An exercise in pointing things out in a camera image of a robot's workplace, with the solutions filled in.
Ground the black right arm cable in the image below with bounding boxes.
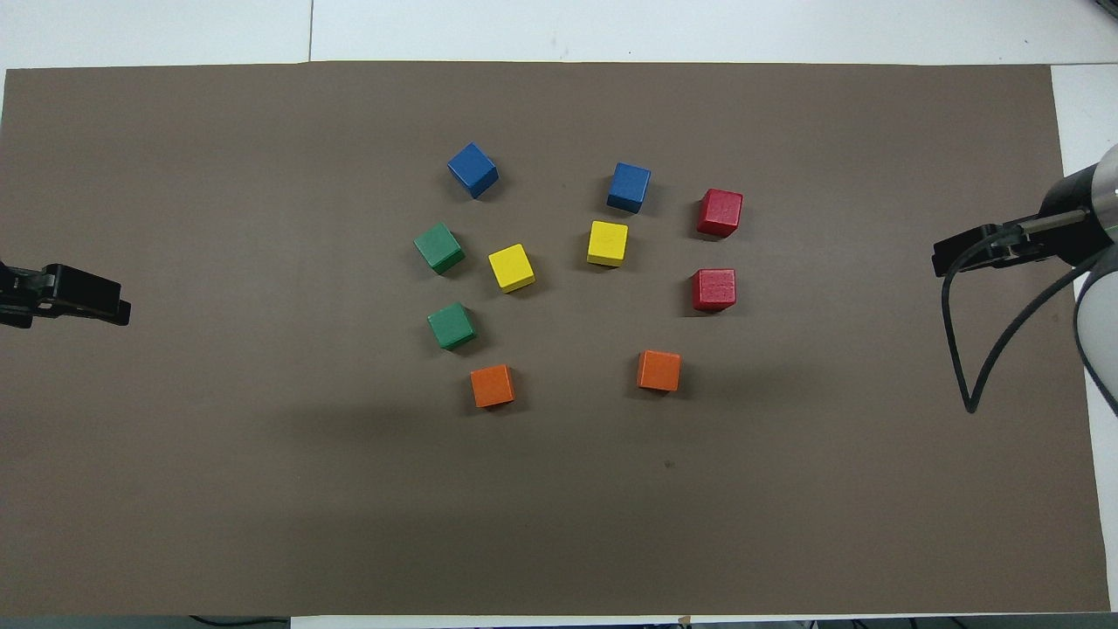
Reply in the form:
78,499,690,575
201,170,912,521
941,210,1103,415

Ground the orange wooden cube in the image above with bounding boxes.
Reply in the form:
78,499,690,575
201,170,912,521
470,363,516,409
637,349,682,393

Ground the red wooden cube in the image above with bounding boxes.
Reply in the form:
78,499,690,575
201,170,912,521
696,188,744,238
691,267,737,314

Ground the brown table mat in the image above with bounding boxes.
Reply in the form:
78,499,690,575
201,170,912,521
0,60,1111,618

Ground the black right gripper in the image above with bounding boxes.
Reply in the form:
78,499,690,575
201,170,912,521
932,166,1104,278

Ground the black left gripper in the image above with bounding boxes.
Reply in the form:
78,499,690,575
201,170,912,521
0,260,133,330

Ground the yellow wooden cube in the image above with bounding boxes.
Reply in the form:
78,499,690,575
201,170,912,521
487,243,536,294
586,220,630,268

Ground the green wooden cube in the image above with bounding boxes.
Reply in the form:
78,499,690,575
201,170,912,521
426,301,479,352
413,222,466,276

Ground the blue wooden cube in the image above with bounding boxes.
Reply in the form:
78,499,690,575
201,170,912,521
447,142,500,200
606,162,652,215

